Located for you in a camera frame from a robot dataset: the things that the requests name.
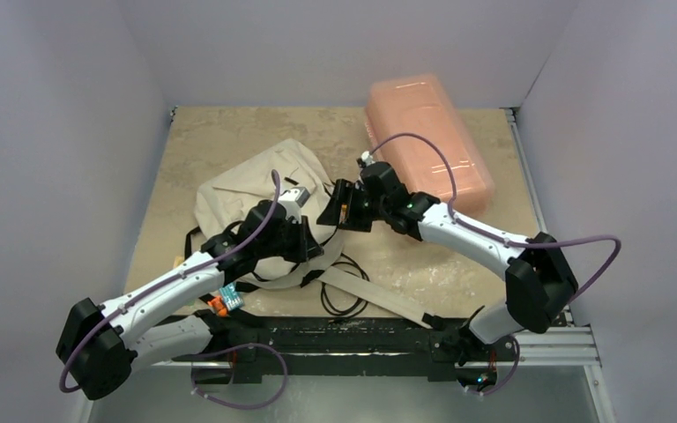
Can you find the orange small clip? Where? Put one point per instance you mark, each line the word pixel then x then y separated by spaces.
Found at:
pixel 217 304

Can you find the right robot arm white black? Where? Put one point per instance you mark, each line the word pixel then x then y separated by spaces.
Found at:
pixel 539 282

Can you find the yellow tape measure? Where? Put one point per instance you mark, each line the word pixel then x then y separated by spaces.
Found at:
pixel 344 213

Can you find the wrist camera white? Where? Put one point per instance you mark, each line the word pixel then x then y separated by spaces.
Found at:
pixel 366 159
pixel 292 200

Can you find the orange translucent plastic box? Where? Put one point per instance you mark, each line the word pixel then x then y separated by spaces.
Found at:
pixel 414 126

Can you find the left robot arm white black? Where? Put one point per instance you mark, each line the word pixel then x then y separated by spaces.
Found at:
pixel 96 342

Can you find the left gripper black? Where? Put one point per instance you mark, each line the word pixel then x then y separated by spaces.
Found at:
pixel 307 247

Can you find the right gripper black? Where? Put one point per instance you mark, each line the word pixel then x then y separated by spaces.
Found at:
pixel 349 202

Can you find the black aluminium base frame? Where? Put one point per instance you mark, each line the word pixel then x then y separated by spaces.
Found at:
pixel 249 350

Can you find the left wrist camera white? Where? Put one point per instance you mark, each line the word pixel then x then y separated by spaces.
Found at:
pixel 292 200

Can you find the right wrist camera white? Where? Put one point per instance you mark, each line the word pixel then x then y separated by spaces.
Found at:
pixel 366 159

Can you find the beige backpack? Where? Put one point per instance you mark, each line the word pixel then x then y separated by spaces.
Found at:
pixel 226 198

